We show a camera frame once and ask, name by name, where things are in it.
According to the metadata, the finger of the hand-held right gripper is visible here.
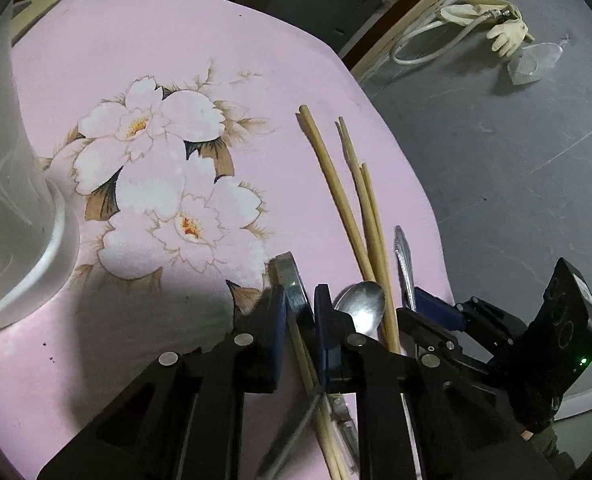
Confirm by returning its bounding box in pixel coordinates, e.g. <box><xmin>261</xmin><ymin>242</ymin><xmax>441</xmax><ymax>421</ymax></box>
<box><xmin>396</xmin><ymin>306</ymin><xmax>492</xmax><ymax>377</ymax></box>
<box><xmin>414</xmin><ymin>286</ymin><xmax>527</xmax><ymax>348</ymax></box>

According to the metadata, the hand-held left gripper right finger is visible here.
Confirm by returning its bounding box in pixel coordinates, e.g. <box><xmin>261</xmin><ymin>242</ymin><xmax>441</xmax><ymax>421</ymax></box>
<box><xmin>314</xmin><ymin>284</ymin><xmax>562</xmax><ymax>480</ymax></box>

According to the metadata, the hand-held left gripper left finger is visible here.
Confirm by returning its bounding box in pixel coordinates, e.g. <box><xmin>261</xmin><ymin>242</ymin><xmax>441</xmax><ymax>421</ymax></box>
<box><xmin>36</xmin><ymin>284</ymin><xmax>287</xmax><ymax>480</ymax></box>

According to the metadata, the metal spoon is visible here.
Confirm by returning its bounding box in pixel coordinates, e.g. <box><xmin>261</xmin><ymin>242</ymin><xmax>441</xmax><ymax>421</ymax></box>
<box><xmin>333</xmin><ymin>281</ymin><xmax>387</xmax><ymax>338</ymax></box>

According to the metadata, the white plastic utensil basket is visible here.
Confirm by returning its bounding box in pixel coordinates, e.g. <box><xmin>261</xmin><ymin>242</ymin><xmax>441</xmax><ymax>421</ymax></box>
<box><xmin>0</xmin><ymin>0</ymin><xmax>82</xmax><ymax>338</ymax></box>

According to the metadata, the clear plastic bag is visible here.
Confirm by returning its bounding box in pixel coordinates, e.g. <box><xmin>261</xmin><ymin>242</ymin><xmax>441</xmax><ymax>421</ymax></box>
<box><xmin>506</xmin><ymin>35</ymin><xmax>571</xmax><ymax>86</ymax></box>

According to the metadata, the pink floral tablecloth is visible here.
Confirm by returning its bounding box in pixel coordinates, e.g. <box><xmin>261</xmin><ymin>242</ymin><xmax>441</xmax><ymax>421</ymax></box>
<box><xmin>0</xmin><ymin>0</ymin><xmax>456</xmax><ymax>480</ymax></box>

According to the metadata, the dark small refrigerator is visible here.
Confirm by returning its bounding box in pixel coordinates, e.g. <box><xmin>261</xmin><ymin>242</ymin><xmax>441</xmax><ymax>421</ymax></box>
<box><xmin>236</xmin><ymin>0</ymin><xmax>393</xmax><ymax>53</ymax></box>

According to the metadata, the white shower hose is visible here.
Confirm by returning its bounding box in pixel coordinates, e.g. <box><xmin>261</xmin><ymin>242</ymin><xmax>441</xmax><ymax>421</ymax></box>
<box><xmin>391</xmin><ymin>4</ymin><xmax>522</xmax><ymax>66</ymax></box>

